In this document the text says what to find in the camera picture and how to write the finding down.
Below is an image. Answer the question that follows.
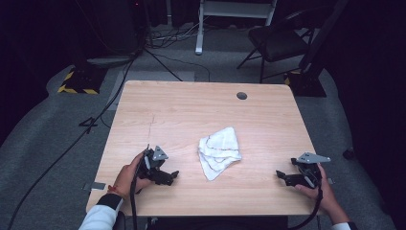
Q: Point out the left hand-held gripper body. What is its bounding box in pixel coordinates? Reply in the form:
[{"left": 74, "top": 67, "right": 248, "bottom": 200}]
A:
[{"left": 137, "top": 144, "right": 175, "bottom": 187}]

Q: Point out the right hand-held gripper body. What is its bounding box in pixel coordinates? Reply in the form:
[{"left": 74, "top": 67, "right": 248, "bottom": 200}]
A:
[{"left": 289, "top": 151, "right": 332, "bottom": 190}]

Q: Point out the white cloth with coloured stitching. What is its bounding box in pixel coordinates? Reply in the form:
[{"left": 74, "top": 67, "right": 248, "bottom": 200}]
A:
[{"left": 197, "top": 126, "right": 243, "bottom": 182}]

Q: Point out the person's left hand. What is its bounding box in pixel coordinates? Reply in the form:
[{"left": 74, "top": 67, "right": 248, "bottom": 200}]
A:
[{"left": 108, "top": 150, "right": 152, "bottom": 200}]

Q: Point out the person's right hand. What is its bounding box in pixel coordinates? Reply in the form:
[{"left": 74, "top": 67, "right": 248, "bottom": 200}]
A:
[{"left": 294, "top": 163, "right": 351, "bottom": 225}]

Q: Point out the black caster wheel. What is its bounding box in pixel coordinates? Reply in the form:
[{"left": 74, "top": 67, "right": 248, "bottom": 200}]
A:
[{"left": 342, "top": 147, "right": 356, "bottom": 161}]

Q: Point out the black slanted stand with base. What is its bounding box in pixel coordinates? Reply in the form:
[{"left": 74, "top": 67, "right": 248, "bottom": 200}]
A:
[{"left": 282, "top": 0, "right": 350, "bottom": 98}]

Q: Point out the yellow black striped stand base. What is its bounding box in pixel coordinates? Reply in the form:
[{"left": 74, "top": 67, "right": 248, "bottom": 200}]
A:
[{"left": 56, "top": 64, "right": 108, "bottom": 96}]

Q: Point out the black folding chair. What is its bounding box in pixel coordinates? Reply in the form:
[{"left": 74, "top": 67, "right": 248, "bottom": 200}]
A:
[{"left": 236, "top": 9, "right": 321, "bottom": 84}]

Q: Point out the left hand-held gripper black cable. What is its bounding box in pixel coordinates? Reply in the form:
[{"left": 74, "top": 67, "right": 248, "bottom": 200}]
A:
[{"left": 129, "top": 145, "right": 151, "bottom": 230}]

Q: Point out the hand-held gripper black cable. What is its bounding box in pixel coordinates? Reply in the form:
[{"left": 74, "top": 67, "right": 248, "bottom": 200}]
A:
[
  {"left": 129, "top": 145, "right": 151, "bottom": 230},
  {"left": 286, "top": 184, "right": 325, "bottom": 230}
]

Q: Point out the right hand-held gripper black cable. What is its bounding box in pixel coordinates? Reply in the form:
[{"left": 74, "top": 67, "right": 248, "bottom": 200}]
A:
[{"left": 286, "top": 184, "right": 325, "bottom": 230}]

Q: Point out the red wrist string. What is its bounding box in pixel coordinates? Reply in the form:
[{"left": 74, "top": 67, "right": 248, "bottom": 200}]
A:
[{"left": 107, "top": 184, "right": 124, "bottom": 197}]

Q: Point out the long black floor cable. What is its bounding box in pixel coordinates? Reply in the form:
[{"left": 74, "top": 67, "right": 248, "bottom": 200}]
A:
[{"left": 7, "top": 57, "right": 138, "bottom": 230}]

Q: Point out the thin black floor cable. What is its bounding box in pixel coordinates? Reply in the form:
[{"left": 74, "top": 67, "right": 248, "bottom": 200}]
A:
[{"left": 144, "top": 47, "right": 213, "bottom": 83}]

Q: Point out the bundle of floor cables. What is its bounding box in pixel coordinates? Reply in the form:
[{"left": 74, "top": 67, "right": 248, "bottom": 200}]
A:
[{"left": 147, "top": 17, "right": 209, "bottom": 50}]

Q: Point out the white metal stand frame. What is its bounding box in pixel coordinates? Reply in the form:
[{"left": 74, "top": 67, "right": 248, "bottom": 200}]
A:
[{"left": 194, "top": 0, "right": 278, "bottom": 57}]

